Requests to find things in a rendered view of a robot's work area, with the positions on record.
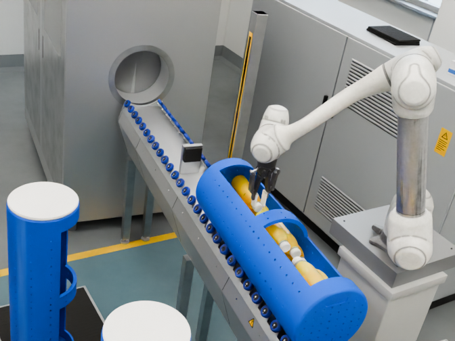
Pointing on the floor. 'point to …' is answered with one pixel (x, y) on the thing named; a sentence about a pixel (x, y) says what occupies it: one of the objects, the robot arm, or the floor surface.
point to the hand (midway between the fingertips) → (258, 199)
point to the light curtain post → (247, 83)
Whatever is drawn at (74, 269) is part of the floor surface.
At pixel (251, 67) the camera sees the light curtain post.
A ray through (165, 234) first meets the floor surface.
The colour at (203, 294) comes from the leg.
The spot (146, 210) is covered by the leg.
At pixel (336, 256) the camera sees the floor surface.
